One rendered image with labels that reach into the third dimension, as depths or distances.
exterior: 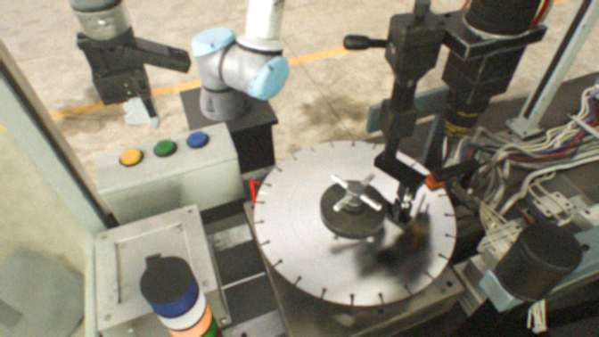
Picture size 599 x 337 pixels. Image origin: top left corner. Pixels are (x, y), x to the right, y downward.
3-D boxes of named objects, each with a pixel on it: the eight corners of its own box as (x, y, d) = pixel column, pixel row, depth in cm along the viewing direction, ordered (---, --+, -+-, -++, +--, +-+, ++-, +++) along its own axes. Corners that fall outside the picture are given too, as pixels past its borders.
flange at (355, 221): (335, 175, 69) (336, 165, 67) (395, 196, 66) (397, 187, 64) (307, 220, 63) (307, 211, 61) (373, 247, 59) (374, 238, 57)
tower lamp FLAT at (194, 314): (163, 337, 36) (153, 325, 34) (157, 295, 39) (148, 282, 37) (209, 320, 37) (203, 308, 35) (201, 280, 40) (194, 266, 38)
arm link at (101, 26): (121, -12, 62) (125, 10, 57) (131, 16, 65) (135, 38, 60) (71, -4, 60) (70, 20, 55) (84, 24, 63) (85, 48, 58)
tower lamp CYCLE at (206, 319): (172, 349, 39) (163, 338, 37) (166, 308, 42) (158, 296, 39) (216, 332, 40) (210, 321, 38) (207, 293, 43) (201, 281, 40)
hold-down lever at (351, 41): (360, 77, 48) (362, 56, 46) (339, 53, 52) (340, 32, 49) (415, 62, 49) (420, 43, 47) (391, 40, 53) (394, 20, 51)
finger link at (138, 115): (132, 133, 77) (115, 95, 70) (162, 126, 78) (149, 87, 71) (134, 143, 75) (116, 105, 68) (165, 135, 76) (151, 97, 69)
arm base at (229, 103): (196, 96, 119) (189, 69, 112) (243, 85, 123) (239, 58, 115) (207, 126, 110) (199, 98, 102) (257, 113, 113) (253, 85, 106)
